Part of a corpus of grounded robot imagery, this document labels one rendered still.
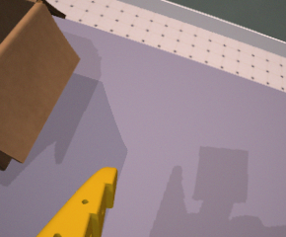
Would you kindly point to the brown cardboard box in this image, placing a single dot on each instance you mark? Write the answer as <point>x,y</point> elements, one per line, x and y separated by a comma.
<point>36,62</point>

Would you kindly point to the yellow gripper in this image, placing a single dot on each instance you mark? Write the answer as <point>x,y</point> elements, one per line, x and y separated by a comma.
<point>84,213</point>

